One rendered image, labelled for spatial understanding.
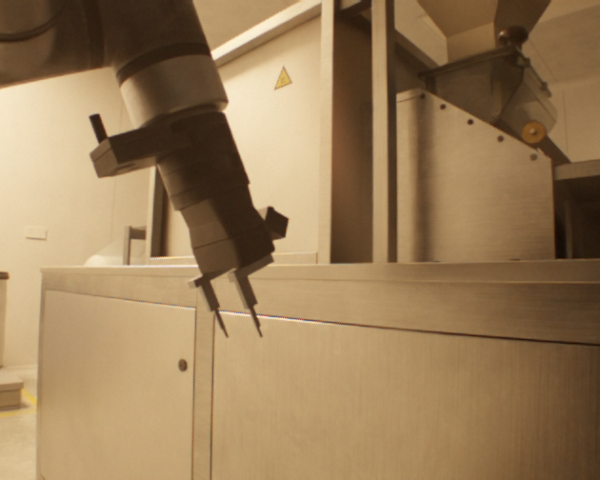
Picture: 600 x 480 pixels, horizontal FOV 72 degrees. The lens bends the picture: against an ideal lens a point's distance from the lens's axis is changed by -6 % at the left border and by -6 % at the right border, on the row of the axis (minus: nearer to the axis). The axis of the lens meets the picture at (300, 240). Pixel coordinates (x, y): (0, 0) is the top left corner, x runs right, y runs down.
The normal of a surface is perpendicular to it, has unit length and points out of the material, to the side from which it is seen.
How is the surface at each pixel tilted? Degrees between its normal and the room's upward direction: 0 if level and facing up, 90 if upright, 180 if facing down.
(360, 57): 90
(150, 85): 107
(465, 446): 90
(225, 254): 114
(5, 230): 90
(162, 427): 90
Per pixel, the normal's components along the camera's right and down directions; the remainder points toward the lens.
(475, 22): -0.64, 0.32
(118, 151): 0.42, -0.03
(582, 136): -0.68, -0.08
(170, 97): 0.09, 0.10
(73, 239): 0.73, -0.05
